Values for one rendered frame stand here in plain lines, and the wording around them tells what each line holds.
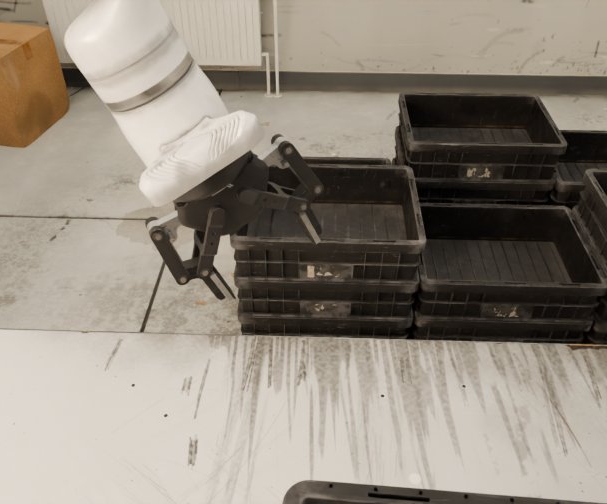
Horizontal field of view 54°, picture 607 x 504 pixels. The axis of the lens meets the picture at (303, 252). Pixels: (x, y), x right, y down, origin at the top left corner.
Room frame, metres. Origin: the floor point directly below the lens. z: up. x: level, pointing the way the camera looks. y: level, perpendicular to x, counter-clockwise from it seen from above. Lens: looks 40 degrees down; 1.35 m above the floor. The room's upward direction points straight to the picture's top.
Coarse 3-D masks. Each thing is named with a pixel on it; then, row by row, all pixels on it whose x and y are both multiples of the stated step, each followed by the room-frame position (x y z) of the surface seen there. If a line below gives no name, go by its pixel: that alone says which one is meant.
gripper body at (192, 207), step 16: (240, 160) 0.39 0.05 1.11; (256, 160) 0.41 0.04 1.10; (224, 176) 0.38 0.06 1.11; (240, 176) 0.41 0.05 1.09; (256, 176) 0.41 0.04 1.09; (192, 192) 0.37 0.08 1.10; (208, 192) 0.37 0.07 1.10; (224, 192) 0.40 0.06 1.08; (176, 208) 0.39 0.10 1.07; (192, 208) 0.39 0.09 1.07; (208, 208) 0.39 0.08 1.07; (224, 208) 0.40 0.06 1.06; (240, 208) 0.40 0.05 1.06; (256, 208) 0.41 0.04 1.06; (192, 224) 0.38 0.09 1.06; (224, 224) 0.39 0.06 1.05; (240, 224) 0.40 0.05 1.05
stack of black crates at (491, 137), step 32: (416, 96) 1.61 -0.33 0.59; (448, 96) 1.61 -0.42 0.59; (480, 96) 1.61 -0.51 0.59; (512, 96) 1.60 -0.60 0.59; (416, 128) 1.60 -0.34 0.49; (448, 128) 1.60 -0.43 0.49; (480, 128) 1.60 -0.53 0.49; (512, 128) 1.60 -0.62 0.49; (544, 128) 1.46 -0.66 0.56; (416, 160) 1.34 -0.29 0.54; (448, 160) 1.33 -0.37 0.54; (480, 160) 1.33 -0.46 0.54; (512, 160) 1.33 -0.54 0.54; (544, 160) 1.33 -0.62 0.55; (448, 192) 1.34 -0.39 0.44; (480, 192) 1.33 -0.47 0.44; (512, 192) 1.33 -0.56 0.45; (544, 192) 1.33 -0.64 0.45
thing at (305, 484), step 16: (304, 480) 0.24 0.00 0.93; (320, 480) 0.24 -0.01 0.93; (288, 496) 0.22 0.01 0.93; (304, 496) 0.22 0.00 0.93; (320, 496) 0.22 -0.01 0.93; (336, 496) 0.22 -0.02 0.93; (352, 496) 0.22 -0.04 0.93; (368, 496) 0.23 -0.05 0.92; (384, 496) 0.23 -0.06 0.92; (400, 496) 0.22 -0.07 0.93; (416, 496) 0.22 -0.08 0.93; (432, 496) 0.22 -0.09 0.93; (448, 496) 0.22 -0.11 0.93; (464, 496) 0.22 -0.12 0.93; (480, 496) 0.22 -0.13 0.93; (496, 496) 0.22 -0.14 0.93; (512, 496) 0.22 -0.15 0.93
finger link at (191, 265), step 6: (192, 258) 0.39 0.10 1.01; (198, 258) 0.39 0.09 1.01; (186, 264) 0.39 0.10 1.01; (192, 264) 0.38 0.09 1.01; (192, 270) 0.38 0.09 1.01; (192, 276) 0.38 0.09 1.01; (198, 276) 0.38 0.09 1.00; (210, 282) 0.38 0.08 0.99; (210, 288) 0.38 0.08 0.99; (216, 288) 0.38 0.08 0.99; (216, 294) 0.38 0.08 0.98; (222, 294) 0.38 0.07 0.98
